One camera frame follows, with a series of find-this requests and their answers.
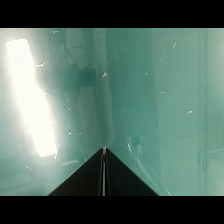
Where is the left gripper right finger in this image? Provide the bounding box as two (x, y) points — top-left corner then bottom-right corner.
(104, 147), (158, 197)

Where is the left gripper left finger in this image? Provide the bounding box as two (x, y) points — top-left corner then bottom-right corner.
(48, 147), (104, 197)

